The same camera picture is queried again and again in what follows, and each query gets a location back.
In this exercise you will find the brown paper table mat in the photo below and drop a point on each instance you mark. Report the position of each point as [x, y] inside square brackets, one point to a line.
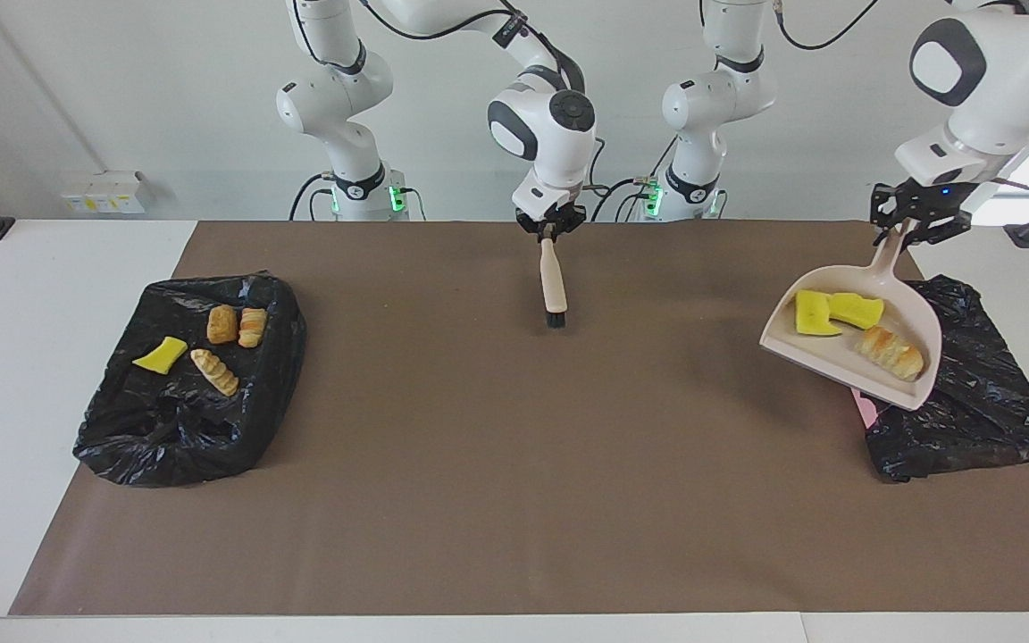
[568, 554]

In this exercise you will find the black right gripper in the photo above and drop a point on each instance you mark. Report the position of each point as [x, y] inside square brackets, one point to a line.
[550, 217]

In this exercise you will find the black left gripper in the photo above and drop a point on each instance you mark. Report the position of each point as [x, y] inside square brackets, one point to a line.
[921, 201]

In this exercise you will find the beige hand brush black bristles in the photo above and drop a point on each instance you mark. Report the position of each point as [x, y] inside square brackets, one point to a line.
[553, 277]

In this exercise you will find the tall black bag-lined bin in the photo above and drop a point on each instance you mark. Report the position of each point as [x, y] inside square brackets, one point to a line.
[175, 429]

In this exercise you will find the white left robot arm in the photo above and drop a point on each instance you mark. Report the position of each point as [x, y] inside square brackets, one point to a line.
[997, 98]

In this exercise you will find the white wall outlet box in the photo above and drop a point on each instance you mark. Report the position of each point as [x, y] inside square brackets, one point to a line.
[104, 192]

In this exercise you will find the pink bin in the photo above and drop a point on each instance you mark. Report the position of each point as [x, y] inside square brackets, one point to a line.
[865, 411]

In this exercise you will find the notched yellow sponge piece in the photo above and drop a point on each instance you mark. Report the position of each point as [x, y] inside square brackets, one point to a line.
[811, 314]

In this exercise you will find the yellow green sponge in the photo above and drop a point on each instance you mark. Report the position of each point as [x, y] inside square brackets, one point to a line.
[160, 354]

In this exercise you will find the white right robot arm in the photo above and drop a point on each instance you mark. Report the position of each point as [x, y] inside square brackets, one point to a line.
[550, 143]

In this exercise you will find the pale toy croissant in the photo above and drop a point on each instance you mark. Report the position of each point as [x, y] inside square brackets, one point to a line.
[252, 328]
[215, 371]

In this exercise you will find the low black trash bag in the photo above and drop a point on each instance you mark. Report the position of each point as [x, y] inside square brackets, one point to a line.
[988, 420]

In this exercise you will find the brown toy bread roll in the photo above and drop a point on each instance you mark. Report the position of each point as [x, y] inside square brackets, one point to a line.
[222, 324]

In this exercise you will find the orange striped toy croissant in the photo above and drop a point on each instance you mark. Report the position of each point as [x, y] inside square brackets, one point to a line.
[890, 353]

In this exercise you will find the beige plastic dustpan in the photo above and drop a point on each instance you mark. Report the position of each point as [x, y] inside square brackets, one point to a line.
[827, 350]

